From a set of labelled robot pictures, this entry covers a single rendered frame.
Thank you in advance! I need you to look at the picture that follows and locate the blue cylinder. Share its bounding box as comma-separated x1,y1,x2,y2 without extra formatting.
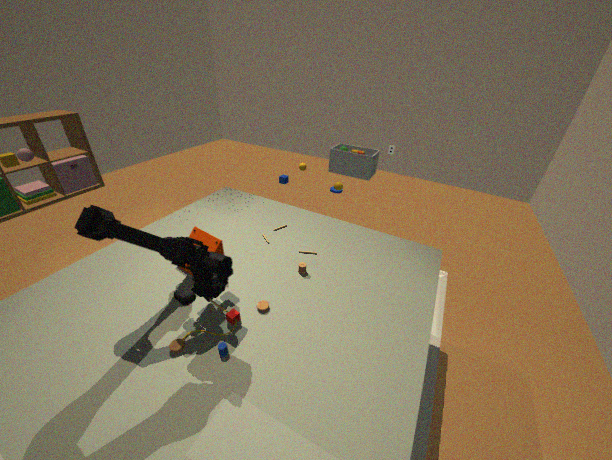
218,342,229,357

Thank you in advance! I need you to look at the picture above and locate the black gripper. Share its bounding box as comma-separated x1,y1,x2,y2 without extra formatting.
174,268,234,306

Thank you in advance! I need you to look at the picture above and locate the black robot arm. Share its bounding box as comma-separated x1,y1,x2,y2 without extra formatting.
75,205,232,298

